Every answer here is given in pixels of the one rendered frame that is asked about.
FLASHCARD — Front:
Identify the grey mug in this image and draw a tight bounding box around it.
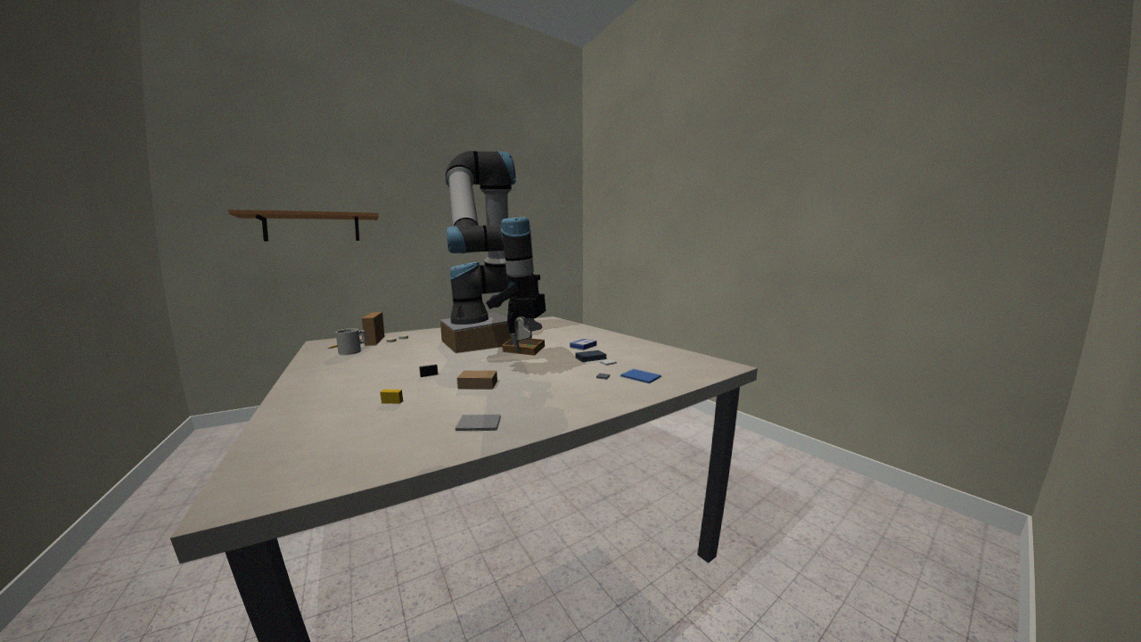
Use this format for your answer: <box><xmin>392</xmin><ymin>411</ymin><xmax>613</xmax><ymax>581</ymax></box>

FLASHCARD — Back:
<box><xmin>335</xmin><ymin>330</ymin><xmax>366</xmax><ymax>355</ymax></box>

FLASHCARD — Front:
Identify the brown wooden ball-in-hole puzzle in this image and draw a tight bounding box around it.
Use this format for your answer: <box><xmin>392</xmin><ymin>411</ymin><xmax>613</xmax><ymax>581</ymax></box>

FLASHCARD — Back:
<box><xmin>502</xmin><ymin>338</ymin><xmax>545</xmax><ymax>356</ymax></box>

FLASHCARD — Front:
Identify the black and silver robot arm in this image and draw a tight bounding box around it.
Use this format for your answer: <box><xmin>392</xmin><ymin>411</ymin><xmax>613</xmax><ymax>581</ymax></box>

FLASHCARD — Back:
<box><xmin>446</xmin><ymin>151</ymin><xmax>534</xmax><ymax>325</ymax></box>

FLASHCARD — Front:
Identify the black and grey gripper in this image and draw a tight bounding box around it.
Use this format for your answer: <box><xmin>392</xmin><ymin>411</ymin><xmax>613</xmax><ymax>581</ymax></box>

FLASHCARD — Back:
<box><xmin>507</xmin><ymin>273</ymin><xmax>547</xmax><ymax>353</ymax></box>

